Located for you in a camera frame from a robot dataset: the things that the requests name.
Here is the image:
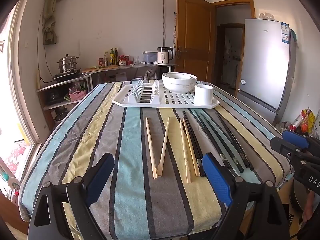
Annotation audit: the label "white window frame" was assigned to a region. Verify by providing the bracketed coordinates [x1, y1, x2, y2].
[0, 0, 43, 205]

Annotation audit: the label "striped tablecloth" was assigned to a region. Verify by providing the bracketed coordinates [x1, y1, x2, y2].
[18, 81, 294, 240]

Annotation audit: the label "person's right hand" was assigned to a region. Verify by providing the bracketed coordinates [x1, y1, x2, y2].
[302, 192, 316, 222]

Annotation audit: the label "white plastic dish rack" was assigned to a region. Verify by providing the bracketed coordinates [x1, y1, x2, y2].
[111, 79, 220, 109]

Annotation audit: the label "steel steamer pot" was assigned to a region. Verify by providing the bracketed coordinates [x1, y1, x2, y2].
[57, 54, 80, 74]

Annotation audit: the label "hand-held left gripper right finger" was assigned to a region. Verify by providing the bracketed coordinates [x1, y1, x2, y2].
[202, 153, 292, 240]

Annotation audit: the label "wooden door frame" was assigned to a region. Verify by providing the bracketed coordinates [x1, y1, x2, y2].
[211, 0, 256, 88]

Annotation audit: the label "white cup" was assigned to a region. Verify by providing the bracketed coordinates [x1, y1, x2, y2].
[194, 84, 214, 105]

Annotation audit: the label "wooden chopsticks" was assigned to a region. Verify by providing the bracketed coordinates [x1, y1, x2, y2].
[182, 111, 203, 178]

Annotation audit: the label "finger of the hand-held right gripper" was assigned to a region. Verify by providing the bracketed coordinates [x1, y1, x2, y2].
[269, 137, 320, 166]
[282, 129, 320, 153]

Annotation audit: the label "clear plastic storage box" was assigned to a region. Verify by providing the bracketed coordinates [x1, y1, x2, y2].
[142, 51, 158, 65]

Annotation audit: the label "dark round stool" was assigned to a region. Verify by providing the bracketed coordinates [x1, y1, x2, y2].
[291, 180, 310, 213]

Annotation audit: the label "black chopstick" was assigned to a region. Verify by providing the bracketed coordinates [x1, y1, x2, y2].
[184, 111, 207, 178]
[216, 112, 254, 169]
[214, 111, 251, 169]
[200, 111, 245, 173]
[194, 109, 238, 178]

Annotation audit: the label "black induction cooker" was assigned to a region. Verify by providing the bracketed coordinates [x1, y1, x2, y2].
[52, 69, 83, 81]

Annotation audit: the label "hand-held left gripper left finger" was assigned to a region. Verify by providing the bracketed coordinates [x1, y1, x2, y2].
[27, 152, 115, 240]

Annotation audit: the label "metal kitchen shelf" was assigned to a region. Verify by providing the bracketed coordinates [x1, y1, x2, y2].
[82, 64, 179, 83]

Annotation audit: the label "silver refrigerator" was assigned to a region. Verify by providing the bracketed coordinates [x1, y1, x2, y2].
[236, 19, 297, 125]

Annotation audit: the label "colourful snack bags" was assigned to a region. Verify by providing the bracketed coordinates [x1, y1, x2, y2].
[290, 109, 317, 133]

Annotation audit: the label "wall calendar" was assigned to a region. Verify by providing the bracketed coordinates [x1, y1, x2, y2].
[172, 11, 178, 47]

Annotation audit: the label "wooden door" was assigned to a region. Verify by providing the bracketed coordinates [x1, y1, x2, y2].
[175, 0, 217, 83]

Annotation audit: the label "white electric kettle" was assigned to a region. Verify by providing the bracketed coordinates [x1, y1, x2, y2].
[157, 47, 174, 65]

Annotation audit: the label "pink plastic basket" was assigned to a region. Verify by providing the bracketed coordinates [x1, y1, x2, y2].
[69, 90, 87, 102]

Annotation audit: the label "wooden cutting board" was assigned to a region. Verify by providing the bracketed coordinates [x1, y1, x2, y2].
[84, 65, 119, 72]

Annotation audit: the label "low steel shelf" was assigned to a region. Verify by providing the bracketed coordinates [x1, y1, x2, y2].
[36, 76, 92, 110]

